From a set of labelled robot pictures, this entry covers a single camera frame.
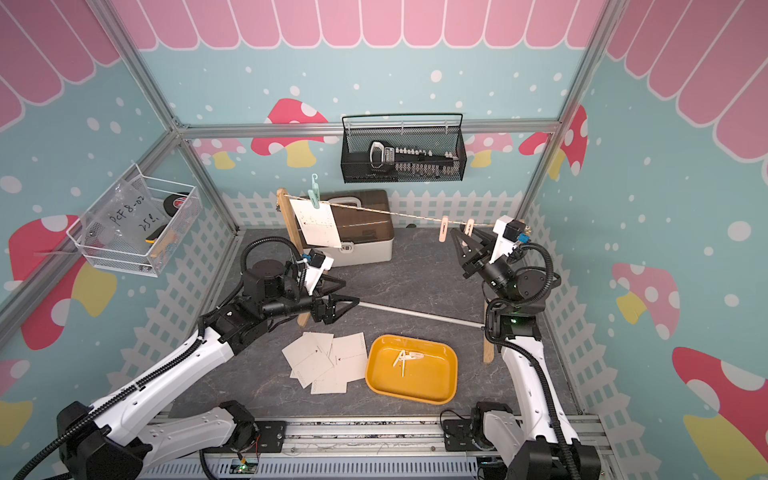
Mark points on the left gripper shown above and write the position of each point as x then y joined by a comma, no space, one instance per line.
328,314

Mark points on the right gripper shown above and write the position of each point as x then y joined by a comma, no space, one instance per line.
477,252

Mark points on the pink clothespin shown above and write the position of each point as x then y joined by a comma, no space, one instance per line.
468,230
444,227

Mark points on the green clothespin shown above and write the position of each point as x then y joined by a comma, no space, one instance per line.
314,192

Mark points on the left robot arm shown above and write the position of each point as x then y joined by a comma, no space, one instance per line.
112,438

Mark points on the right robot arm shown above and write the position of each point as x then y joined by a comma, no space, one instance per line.
521,275

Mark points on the brown lid toolbox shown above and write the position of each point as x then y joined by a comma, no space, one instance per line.
365,229

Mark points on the yellow plastic tray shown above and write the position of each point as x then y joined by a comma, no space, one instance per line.
431,380

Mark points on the black tape roll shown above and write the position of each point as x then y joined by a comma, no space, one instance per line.
173,203

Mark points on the plastic labelled bag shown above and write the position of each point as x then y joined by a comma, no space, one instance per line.
128,216

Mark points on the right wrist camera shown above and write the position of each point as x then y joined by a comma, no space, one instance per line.
512,234

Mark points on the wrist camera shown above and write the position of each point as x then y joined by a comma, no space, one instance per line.
512,234
316,264

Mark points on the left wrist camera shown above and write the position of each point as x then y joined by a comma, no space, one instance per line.
316,264

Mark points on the wooden string rack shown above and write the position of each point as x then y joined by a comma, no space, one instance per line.
412,258

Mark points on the black wire mesh basket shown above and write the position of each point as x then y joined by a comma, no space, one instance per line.
439,132

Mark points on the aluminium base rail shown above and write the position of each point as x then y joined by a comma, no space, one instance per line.
346,448

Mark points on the yellow handled tool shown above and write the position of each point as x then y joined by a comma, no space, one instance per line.
161,240

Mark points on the white wire mesh basket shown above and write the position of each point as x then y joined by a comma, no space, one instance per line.
84,232

